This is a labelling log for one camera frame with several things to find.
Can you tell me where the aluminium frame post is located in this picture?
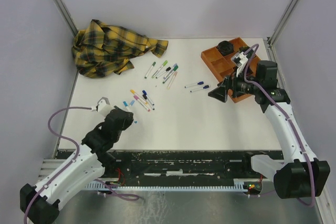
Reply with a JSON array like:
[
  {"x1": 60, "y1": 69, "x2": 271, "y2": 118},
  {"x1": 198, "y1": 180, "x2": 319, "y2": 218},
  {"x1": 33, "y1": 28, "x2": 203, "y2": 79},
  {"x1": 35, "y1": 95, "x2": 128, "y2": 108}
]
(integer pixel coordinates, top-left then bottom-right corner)
[
  {"x1": 53, "y1": 0, "x2": 78, "y2": 36},
  {"x1": 268, "y1": 0, "x2": 300, "y2": 48}
]

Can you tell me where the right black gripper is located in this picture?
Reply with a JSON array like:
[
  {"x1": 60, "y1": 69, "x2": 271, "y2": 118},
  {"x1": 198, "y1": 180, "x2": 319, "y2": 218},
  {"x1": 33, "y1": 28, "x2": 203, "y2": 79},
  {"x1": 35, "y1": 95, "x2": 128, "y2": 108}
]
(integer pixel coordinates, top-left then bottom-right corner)
[{"x1": 207, "y1": 66, "x2": 261, "y2": 103}]

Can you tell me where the yellow plaid shirt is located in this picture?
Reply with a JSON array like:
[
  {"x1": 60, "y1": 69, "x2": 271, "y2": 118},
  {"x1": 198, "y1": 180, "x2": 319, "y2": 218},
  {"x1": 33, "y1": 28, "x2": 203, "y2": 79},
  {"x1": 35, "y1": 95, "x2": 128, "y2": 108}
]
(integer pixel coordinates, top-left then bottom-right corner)
[{"x1": 71, "y1": 19, "x2": 169, "y2": 79}]

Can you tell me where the yellow cap marker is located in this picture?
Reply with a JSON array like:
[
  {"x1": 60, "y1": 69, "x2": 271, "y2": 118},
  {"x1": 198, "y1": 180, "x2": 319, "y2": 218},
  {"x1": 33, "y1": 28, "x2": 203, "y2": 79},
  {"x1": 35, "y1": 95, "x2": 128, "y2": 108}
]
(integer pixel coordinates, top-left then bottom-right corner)
[{"x1": 130, "y1": 89, "x2": 147, "y2": 104}]

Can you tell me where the left aluminium frame post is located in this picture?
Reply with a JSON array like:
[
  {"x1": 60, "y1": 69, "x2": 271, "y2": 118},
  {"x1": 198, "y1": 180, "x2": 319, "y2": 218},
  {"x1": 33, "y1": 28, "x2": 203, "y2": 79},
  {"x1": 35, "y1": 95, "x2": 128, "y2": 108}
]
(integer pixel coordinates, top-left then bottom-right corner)
[{"x1": 53, "y1": 0, "x2": 78, "y2": 36}]

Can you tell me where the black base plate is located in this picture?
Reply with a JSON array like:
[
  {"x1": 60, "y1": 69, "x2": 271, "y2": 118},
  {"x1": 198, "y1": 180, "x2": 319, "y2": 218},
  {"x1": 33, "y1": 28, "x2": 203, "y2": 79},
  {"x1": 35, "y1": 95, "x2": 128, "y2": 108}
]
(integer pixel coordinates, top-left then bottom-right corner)
[{"x1": 86, "y1": 150, "x2": 274, "y2": 186}]

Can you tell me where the light green cap marker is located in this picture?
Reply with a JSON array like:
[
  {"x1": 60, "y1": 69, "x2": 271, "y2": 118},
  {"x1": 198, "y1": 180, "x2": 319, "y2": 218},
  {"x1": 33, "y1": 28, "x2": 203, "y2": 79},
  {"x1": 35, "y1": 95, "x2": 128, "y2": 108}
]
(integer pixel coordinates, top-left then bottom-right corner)
[{"x1": 151, "y1": 60, "x2": 168, "y2": 78}]

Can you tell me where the black cap marker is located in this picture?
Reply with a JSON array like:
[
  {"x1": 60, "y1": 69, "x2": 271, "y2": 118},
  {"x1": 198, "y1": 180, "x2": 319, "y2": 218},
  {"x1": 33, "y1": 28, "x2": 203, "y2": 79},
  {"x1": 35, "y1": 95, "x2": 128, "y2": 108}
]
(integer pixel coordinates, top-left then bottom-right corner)
[{"x1": 155, "y1": 67, "x2": 171, "y2": 79}]

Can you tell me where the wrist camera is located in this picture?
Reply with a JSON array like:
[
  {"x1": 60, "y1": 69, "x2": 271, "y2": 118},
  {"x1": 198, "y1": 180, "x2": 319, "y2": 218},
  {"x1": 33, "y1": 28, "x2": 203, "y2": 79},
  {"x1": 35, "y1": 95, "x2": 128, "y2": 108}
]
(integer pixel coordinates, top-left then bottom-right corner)
[
  {"x1": 230, "y1": 47, "x2": 254, "y2": 77},
  {"x1": 92, "y1": 97, "x2": 114, "y2": 116}
]

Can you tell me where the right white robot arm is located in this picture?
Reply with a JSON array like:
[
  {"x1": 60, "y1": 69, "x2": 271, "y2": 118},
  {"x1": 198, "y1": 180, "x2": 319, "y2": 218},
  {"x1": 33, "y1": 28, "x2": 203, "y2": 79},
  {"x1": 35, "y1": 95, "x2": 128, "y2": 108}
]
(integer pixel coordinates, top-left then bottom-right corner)
[{"x1": 208, "y1": 60, "x2": 330, "y2": 199}]

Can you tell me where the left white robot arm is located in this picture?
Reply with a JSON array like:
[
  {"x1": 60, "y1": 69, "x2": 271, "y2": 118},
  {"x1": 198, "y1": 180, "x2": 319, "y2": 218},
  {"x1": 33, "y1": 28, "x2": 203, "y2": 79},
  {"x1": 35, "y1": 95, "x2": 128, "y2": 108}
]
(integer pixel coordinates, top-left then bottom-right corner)
[{"x1": 19, "y1": 105, "x2": 134, "y2": 223}]

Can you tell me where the pink cap marker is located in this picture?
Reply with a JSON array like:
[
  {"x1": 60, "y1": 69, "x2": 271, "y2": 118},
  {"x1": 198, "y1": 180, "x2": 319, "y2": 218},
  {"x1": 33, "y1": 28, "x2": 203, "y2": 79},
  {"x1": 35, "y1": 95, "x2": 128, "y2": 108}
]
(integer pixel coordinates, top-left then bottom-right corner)
[{"x1": 167, "y1": 71, "x2": 178, "y2": 90}]

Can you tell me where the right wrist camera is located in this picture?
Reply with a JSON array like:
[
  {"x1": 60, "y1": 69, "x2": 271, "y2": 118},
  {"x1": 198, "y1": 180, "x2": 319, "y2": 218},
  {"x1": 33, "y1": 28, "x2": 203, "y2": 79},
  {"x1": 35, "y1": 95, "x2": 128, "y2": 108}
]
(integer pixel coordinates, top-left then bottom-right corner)
[{"x1": 230, "y1": 47, "x2": 254, "y2": 77}]

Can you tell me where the white slotted cable duct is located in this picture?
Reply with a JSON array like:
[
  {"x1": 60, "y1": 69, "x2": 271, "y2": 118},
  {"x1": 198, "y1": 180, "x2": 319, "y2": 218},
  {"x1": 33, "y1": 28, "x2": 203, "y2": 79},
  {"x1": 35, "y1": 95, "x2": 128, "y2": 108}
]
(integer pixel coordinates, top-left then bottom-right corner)
[{"x1": 83, "y1": 178, "x2": 249, "y2": 190}]

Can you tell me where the right aluminium frame post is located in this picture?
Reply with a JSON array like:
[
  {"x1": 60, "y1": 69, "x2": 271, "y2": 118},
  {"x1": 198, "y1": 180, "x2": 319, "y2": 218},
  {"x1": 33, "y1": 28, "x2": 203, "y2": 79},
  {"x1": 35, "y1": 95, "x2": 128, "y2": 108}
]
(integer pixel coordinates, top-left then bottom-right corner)
[{"x1": 268, "y1": 0, "x2": 300, "y2": 48}]

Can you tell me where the magenta cap marker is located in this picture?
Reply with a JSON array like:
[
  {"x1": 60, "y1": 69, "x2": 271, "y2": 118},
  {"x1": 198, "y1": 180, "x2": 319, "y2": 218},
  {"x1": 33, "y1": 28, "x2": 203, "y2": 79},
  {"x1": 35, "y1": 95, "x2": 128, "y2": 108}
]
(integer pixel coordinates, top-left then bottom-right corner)
[{"x1": 133, "y1": 95, "x2": 151, "y2": 112}]

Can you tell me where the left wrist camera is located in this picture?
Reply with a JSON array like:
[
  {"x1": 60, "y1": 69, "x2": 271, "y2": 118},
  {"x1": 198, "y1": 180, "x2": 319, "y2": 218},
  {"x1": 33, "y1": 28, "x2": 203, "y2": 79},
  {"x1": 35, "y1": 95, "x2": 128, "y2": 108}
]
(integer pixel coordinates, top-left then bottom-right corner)
[{"x1": 92, "y1": 97, "x2": 114, "y2": 116}]

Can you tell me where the orange compartment tray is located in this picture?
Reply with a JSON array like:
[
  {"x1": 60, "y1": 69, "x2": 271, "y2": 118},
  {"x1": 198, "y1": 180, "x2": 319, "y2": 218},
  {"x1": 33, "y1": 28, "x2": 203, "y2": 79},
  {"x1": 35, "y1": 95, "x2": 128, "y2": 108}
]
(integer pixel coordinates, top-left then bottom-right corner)
[{"x1": 201, "y1": 37, "x2": 260, "y2": 103}]

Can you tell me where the purple cap marker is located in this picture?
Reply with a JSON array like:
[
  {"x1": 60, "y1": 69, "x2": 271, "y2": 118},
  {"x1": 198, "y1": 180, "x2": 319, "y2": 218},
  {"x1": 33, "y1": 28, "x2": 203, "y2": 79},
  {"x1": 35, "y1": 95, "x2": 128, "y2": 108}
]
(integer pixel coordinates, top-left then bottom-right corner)
[{"x1": 162, "y1": 71, "x2": 175, "y2": 84}]

